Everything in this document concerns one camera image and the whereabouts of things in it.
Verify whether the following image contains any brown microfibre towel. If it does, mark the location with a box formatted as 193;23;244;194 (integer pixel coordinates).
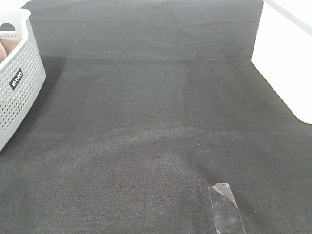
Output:
0;39;21;63

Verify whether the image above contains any black table cloth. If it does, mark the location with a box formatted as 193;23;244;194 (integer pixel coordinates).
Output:
0;0;312;234

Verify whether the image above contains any clear adhesive tape strip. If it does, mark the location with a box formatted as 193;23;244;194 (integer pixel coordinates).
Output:
208;183;246;234

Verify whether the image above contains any grey perforated laundry basket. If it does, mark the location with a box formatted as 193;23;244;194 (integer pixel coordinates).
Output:
0;9;46;148

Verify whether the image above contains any white plastic storage bin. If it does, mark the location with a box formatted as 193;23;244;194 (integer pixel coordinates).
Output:
251;0;312;124

